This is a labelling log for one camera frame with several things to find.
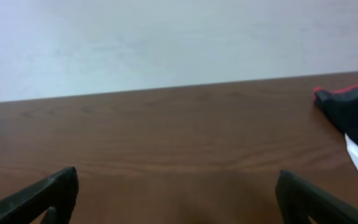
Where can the black garment with red waistband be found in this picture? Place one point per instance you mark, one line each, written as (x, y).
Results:
(353, 115)

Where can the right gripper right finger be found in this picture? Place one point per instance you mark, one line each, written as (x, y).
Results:
(300, 202)

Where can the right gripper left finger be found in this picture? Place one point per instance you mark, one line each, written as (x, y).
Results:
(55, 196)

